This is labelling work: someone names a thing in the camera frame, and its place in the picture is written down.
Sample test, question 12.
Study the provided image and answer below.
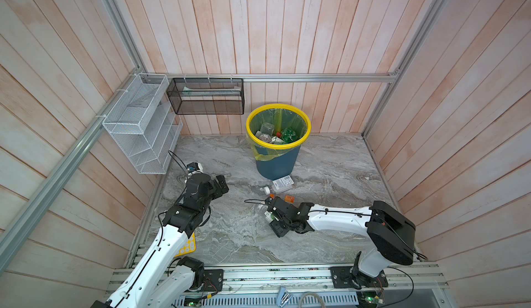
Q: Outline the orange label small bottle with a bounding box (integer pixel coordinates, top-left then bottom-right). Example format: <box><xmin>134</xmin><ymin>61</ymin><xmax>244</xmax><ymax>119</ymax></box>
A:
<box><xmin>284</xmin><ymin>195</ymin><xmax>295</xmax><ymax>204</ymax></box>

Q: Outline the white label bottle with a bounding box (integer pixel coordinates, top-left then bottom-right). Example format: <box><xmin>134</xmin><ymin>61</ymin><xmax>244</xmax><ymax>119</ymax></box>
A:
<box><xmin>270</xmin><ymin>136</ymin><xmax>286</xmax><ymax>145</ymax></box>

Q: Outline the clear bottle white cap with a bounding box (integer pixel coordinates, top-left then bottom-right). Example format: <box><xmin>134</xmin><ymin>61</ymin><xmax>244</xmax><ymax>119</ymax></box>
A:
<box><xmin>255</xmin><ymin>122</ymin><xmax>275</xmax><ymax>139</ymax></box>

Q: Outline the lime label juice bottle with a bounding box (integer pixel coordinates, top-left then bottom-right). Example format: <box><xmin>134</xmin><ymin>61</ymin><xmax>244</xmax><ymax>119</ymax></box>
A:
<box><xmin>264</xmin><ymin>211</ymin><xmax>275</xmax><ymax>223</ymax></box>

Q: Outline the green plastic bottle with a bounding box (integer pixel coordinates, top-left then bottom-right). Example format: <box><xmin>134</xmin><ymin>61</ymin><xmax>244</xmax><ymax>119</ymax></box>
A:
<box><xmin>281</xmin><ymin>127</ymin><xmax>299</xmax><ymax>144</ymax></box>

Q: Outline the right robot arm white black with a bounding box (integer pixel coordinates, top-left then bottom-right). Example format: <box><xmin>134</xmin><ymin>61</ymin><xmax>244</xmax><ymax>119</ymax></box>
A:
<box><xmin>265</xmin><ymin>196</ymin><xmax>417</xmax><ymax>290</ymax></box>

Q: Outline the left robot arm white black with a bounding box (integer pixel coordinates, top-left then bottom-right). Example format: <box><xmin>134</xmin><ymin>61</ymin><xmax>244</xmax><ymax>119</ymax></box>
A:
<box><xmin>92</xmin><ymin>171</ymin><xmax>229</xmax><ymax>307</ymax></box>

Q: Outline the teal bin with yellow rim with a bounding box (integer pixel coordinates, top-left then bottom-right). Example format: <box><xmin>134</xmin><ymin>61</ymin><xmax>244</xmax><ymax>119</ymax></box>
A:
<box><xmin>246</xmin><ymin>103</ymin><xmax>312</xmax><ymax>180</ymax></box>

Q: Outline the yellow bin liner bag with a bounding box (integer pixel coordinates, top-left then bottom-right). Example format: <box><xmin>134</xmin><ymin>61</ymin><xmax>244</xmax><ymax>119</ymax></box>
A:
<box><xmin>246</xmin><ymin>103</ymin><xmax>312</xmax><ymax>161</ymax></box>

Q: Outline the yellow calculator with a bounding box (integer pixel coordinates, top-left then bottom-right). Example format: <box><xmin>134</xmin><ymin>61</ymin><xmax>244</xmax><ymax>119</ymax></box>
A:
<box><xmin>175</xmin><ymin>233</ymin><xmax>196</xmax><ymax>257</ymax></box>

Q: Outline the blue metal clip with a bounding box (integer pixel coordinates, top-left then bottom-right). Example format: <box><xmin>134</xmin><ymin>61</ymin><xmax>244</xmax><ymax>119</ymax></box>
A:
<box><xmin>277</xmin><ymin>286</ymin><xmax>293</xmax><ymax>308</ymax></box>

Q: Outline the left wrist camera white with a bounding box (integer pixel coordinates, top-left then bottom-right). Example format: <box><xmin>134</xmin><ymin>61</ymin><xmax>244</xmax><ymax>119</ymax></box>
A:
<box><xmin>186</xmin><ymin>162</ymin><xmax>203</xmax><ymax>175</ymax></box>

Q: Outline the black mesh wall basket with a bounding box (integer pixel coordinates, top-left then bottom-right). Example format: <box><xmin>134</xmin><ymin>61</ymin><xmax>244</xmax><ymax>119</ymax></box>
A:
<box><xmin>167</xmin><ymin>77</ymin><xmax>245</xmax><ymax>115</ymax></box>

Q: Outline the white wire mesh shelf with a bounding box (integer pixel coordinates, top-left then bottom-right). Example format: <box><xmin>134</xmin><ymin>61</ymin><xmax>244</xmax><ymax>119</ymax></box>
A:
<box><xmin>103</xmin><ymin>74</ymin><xmax>183</xmax><ymax>175</ymax></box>

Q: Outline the aluminium frame rail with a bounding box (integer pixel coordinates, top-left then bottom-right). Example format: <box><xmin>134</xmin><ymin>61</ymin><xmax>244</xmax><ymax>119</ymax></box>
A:
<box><xmin>0</xmin><ymin>0</ymin><xmax>461</xmax><ymax>276</ymax></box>

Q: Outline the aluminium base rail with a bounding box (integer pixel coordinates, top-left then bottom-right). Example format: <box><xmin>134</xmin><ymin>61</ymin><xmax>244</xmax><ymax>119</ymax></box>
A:
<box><xmin>105</xmin><ymin>261</ymin><xmax>449</xmax><ymax>308</ymax></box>

